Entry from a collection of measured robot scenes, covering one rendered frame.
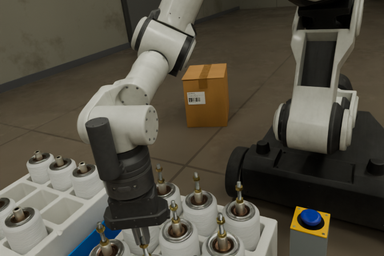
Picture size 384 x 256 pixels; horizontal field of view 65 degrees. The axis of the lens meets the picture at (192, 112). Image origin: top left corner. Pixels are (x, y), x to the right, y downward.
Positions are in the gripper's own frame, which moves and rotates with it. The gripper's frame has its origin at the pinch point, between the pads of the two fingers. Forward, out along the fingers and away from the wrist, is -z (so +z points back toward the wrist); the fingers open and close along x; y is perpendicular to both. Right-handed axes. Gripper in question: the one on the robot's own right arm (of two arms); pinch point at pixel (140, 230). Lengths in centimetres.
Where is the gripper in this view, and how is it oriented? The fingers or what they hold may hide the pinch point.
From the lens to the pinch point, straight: 64.9
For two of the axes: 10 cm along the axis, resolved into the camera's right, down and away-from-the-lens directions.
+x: 9.9, -1.2, 0.0
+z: -1.1, -9.1, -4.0
